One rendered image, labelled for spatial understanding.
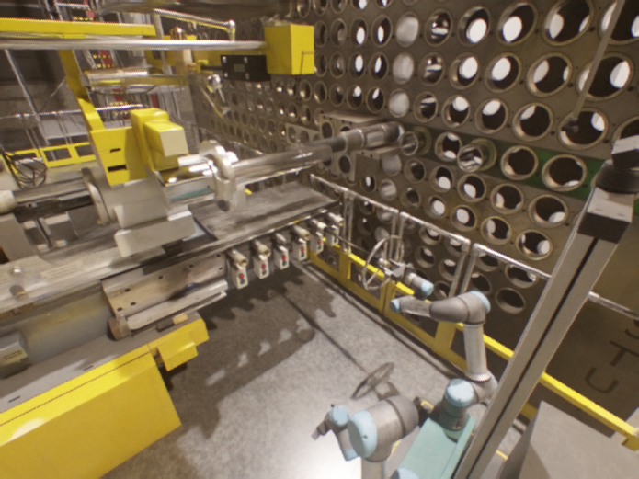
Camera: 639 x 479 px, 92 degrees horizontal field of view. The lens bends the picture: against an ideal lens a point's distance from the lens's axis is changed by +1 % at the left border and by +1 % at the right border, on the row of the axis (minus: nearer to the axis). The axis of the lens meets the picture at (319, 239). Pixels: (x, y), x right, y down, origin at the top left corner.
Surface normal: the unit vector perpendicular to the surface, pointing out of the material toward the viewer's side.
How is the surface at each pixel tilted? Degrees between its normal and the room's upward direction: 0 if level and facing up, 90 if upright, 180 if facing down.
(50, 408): 0
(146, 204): 68
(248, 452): 0
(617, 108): 90
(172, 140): 90
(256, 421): 0
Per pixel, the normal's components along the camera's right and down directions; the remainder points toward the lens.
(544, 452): 0.00, -0.85
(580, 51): -0.77, 0.33
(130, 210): 0.59, 0.05
